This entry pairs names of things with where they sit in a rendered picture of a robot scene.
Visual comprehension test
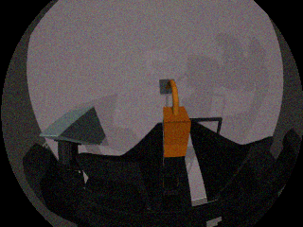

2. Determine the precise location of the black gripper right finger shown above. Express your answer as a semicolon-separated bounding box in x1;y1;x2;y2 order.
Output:
190;121;274;201

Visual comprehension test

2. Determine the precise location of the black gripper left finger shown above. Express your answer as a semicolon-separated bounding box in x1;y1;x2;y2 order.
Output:
76;122;164;209

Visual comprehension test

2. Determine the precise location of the black post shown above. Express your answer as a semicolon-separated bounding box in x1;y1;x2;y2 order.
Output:
152;163;192;209

